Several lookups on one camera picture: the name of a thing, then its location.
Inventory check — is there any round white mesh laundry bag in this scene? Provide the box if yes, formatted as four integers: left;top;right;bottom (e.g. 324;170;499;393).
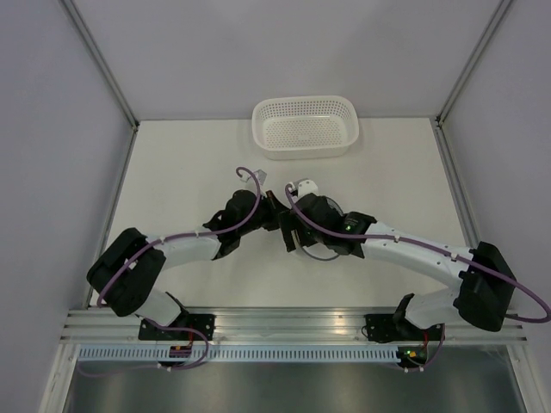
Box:
295;194;344;262

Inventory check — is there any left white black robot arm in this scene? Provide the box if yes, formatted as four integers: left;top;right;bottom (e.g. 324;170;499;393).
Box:
86;189;288;341

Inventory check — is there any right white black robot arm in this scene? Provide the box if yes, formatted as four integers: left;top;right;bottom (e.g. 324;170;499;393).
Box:
288;192;516;340

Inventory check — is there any white perforated plastic basket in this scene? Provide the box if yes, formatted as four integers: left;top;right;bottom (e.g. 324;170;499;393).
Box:
251;96;360;161

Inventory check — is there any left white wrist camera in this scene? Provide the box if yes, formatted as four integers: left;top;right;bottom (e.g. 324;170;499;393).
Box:
253;170;267;185

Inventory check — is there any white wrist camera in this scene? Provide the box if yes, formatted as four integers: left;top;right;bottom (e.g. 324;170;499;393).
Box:
253;170;267;185
288;178;319;200

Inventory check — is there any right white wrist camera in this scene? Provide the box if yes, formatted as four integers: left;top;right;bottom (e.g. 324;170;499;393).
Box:
288;178;319;200

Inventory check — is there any aluminium mounting rail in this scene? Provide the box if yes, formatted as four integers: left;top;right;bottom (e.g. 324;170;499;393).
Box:
60;307;528;346

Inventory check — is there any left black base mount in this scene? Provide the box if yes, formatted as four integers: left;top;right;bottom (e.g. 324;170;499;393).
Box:
138;313;215;342

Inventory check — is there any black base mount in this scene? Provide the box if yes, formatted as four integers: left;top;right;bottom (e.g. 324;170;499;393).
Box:
361;313;407;344
138;313;215;342

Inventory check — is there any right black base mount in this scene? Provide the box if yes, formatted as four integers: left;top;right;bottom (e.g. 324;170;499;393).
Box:
361;313;407;344

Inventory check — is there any white slotted cable duct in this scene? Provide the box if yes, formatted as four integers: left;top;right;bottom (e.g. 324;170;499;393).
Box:
77;345;399;363

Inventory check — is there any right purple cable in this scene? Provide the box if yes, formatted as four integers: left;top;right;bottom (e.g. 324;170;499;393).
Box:
283;183;551;323

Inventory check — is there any left aluminium frame post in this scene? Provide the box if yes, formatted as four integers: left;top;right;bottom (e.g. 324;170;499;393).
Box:
59;0;139;131

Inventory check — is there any aluminium frame post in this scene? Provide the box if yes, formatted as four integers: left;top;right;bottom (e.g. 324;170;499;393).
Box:
434;0;516;128
59;0;139;131

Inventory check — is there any right aluminium frame post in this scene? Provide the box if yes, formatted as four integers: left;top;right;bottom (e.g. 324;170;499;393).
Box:
434;0;516;128

